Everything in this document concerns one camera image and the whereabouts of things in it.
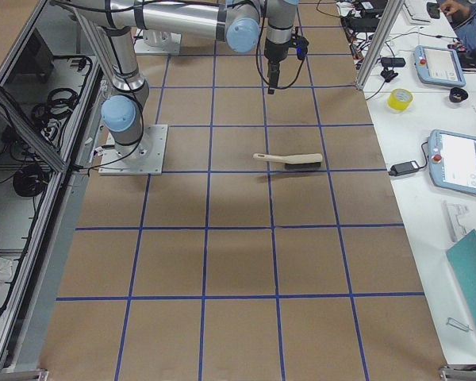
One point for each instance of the teach pendant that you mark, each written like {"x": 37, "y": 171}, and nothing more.
{"x": 438, "y": 66}
{"x": 452, "y": 160}

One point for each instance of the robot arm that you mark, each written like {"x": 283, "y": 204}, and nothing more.
{"x": 265, "y": 28}

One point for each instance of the aluminium frame post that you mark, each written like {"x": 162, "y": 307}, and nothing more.
{"x": 385, "y": 25}

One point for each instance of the yellow tape roll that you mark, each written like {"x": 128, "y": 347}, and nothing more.
{"x": 399, "y": 99}

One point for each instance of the near teach pendant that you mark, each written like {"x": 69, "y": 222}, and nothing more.
{"x": 452, "y": 160}

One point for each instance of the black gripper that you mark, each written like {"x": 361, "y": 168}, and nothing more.
{"x": 274, "y": 51}

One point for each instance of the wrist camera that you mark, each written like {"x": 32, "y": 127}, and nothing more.
{"x": 300, "y": 44}

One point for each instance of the beige hand brush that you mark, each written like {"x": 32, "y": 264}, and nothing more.
{"x": 292, "y": 162}

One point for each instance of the far teach pendant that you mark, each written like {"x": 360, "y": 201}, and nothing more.
{"x": 438, "y": 66}

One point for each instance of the black webcam clip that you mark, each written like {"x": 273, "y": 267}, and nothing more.
{"x": 388, "y": 64}

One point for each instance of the black power brick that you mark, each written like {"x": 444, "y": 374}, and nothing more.
{"x": 404, "y": 168}

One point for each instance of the person in blue shirt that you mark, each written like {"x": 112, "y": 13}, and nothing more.
{"x": 464, "y": 17}

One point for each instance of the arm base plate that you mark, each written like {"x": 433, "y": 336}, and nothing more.
{"x": 146, "y": 159}
{"x": 151, "y": 42}

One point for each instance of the grey metal bracket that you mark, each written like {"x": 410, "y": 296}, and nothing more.
{"x": 456, "y": 214}

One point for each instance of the white keyboard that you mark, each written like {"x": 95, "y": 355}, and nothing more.
{"x": 415, "y": 12}

